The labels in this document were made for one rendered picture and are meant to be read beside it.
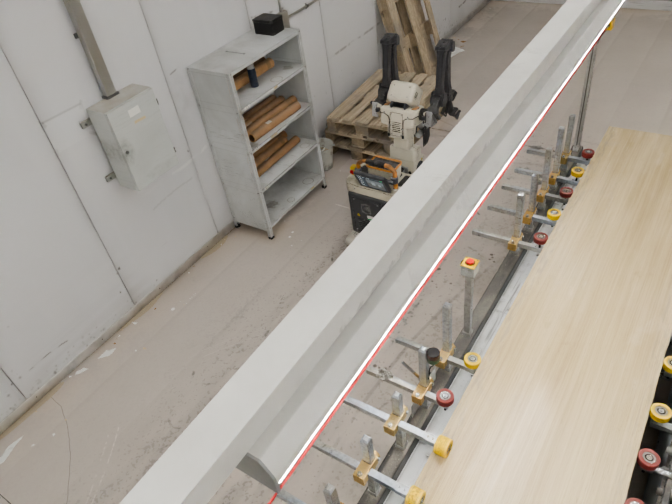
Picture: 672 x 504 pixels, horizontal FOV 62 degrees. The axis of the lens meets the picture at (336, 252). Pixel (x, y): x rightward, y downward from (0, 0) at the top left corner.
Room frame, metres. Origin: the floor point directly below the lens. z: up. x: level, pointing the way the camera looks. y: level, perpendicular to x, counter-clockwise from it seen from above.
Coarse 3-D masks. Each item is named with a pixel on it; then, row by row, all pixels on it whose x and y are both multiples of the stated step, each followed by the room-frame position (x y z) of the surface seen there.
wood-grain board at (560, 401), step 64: (576, 192) 2.78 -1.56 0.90; (640, 192) 2.68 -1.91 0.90; (576, 256) 2.22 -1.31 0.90; (640, 256) 2.14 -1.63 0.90; (512, 320) 1.85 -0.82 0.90; (576, 320) 1.78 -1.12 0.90; (640, 320) 1.71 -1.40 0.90; (512, 384) 1.48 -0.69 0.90; (576, 384) 1.42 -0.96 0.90; (640, 384) 1.37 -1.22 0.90; (512, 448) 1.18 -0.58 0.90; (576, 448) 1.13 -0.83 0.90
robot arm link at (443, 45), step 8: (440, 40) 3.76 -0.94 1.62; (448, 40) 3.74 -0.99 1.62; (440, 48) 3.69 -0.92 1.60; (448, 48) 3.70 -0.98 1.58; (440, 56) 3.68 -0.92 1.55; (440, 64) 3.67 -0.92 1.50; (440, 72) 3.66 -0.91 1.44; (440, 80) 3.65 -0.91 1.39; (440, 88) 3.64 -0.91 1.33; (432, 96) 3.67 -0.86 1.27; (440, 104) 3.61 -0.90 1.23
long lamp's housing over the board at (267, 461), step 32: (608, 0) 1.94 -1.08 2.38; (576, 32) 1.72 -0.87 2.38; (576, 64) 1.59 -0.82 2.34; (544, 96) 1.38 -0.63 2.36; (512, 128) 1.21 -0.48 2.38; (480, 160) 1.09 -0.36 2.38; (480, 192) 1.01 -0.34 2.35; (448, 224) 0.90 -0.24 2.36; (416, 256) 0.81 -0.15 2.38; (384, 288) 0.73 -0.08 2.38; (416, 288) 0.77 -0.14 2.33; (352, 320) 0.67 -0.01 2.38; (384, 320) 0.68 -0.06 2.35; (352, 352) 0.61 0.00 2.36; (320, 384) 0.55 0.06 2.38; (288, 416) 0.50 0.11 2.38; (320, 416) 0.51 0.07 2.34; (256, 448) 0.45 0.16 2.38; (288, 448) 0.46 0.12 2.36; (256, 480) 0.45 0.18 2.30
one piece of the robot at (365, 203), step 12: (348, 180) 3.51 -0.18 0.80; (348, 192) 3.53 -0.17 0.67; (360, 192) 3.45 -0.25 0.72; (372, 192) 3.38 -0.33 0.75; (384, 192) 3.31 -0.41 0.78; (360, 204) 3.46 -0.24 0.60; (372, 204) 3.38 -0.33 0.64; (384, 204) 3.32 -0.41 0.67; (360, 216) 3.46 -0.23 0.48; (372, 216) 3.39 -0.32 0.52; (360, 228) 3.47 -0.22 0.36
